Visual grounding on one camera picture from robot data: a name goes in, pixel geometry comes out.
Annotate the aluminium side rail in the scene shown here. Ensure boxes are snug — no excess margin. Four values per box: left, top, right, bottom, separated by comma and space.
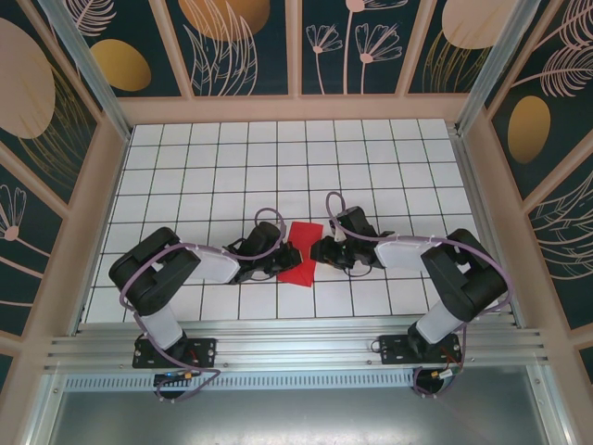
451, 132, 527, 328

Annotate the slotted grey cable duct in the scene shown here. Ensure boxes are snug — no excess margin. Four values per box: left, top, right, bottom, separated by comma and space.
64, 373, 418, 391

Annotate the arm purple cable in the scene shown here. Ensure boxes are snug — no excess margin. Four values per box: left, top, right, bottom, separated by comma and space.
325, 191, 515, 401
119, 208, 286, 405

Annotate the aluminium frame beam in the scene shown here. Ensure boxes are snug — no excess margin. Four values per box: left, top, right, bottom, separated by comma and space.
18, 373, 69, 445
527, 365, 578, 445

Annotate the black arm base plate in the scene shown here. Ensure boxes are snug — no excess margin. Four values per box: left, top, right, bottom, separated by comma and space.
132, 337, 219, 370
378, 332, 463, 366

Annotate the grey metal sheet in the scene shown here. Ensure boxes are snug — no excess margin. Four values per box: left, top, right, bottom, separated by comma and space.
45, 388, 552, 445

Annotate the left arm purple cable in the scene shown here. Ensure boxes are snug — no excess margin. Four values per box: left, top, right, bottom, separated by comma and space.
119, 208, 286, 405

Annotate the aluminium mounting rail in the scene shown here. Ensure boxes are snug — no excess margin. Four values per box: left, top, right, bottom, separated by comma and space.
44, 318, 551, 372

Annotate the aluminium corner post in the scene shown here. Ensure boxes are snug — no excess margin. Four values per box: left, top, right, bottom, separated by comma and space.
456, 0, 557, 136
39, 0, 133, 143

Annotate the red paper sheet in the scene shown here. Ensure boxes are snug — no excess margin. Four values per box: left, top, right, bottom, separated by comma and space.
277, 221, 325, 289

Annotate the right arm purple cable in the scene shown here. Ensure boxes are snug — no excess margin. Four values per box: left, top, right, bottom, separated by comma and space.
325, 191, 515, 401

